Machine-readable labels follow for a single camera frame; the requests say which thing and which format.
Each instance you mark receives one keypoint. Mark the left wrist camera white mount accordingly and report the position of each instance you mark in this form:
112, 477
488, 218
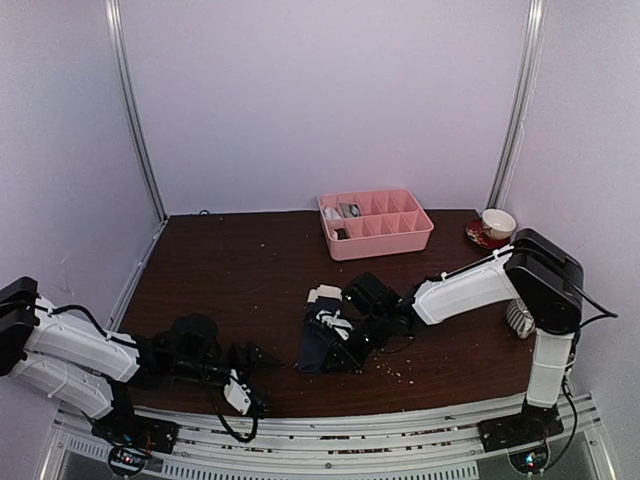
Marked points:
246, 400

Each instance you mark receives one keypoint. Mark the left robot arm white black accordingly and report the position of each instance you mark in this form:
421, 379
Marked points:
64, 352

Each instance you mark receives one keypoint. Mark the white ceramic bowl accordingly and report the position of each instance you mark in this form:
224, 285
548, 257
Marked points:
497, 224

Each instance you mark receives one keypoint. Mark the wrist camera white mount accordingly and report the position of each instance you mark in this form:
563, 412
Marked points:
342, 327
246, 400

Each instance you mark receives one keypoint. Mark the left aluminium corner post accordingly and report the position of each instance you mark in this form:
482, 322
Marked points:
118, 42

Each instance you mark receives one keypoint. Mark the left round controller board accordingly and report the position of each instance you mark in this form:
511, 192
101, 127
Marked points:
127, 461

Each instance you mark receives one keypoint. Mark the navy and cream underwear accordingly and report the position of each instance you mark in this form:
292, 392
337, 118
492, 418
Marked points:
317, 338

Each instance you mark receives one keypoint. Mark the right round controller board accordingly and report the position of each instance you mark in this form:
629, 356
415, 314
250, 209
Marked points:
530, 461

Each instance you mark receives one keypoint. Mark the striped grey white cup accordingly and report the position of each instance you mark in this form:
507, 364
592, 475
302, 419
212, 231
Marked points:
520, 319

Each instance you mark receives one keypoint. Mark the red patterned saucer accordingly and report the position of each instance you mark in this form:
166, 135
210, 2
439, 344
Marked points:
476, 235

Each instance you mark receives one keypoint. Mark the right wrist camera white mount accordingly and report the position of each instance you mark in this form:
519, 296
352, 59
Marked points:
342, 327

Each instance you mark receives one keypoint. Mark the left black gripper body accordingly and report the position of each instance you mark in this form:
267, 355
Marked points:
235, 353

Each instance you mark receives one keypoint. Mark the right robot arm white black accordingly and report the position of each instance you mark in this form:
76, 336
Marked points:
531, 269

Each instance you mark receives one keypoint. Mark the pink divided organizer box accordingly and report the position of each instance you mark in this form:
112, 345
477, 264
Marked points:
392, 222

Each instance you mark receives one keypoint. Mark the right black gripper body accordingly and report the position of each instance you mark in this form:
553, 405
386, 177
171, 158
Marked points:
357, 358

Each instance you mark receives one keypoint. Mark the aluminium corner post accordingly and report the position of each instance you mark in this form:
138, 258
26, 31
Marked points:
523, 91
118, 42

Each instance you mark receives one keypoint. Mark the white rolled item in box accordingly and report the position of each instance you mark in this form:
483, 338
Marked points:
331, 214

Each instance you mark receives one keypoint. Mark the right aluminium corner post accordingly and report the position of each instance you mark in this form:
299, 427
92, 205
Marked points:
523, 91

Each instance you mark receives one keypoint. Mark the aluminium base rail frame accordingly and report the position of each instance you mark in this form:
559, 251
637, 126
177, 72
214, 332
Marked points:
441, 443

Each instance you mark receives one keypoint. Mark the black item in box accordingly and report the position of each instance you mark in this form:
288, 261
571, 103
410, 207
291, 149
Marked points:
340, 234

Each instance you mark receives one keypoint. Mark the round controller board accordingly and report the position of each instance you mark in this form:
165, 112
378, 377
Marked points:
530, 461
127, 461

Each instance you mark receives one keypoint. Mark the grey boxer briefs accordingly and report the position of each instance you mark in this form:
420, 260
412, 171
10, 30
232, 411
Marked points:
349, 210

